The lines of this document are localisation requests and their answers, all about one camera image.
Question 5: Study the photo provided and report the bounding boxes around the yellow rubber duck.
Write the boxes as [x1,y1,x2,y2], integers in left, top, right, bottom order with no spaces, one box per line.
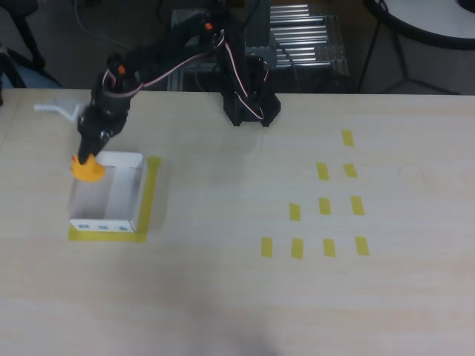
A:
[71,154,106,183]

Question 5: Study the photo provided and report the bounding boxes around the blue seat cushion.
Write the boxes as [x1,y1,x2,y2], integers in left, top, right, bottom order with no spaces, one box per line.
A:
[10,68,63,90]

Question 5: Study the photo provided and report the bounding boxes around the metal roller rack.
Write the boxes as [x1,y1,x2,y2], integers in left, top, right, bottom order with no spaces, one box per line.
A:
[167,3,350,93]

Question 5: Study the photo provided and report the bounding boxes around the red white servo wires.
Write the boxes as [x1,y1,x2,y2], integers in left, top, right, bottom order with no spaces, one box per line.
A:
[101,27,272,122]

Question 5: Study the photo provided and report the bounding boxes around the thin white floor cable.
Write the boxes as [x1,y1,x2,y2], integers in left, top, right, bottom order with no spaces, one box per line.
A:
[73,0,131,48]

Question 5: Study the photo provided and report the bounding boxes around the white open cardboard box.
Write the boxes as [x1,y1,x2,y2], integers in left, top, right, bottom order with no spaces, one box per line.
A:
[69,150,146,234]

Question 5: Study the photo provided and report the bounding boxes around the white plastic wrist bracket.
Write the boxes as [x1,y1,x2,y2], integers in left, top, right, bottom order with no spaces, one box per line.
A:
[33,98,82,122]

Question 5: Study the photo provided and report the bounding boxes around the round white table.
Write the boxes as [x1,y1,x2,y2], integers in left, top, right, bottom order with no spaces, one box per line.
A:
[358,0,475,96]

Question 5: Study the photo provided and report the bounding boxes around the long yellow tape strip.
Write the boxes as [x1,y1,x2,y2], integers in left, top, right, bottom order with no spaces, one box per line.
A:
[68,226,149,244]
[134,156,163,238]

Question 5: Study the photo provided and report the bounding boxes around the black office chair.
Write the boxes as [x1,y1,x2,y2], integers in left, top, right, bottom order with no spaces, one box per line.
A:
[0,0,49,90]

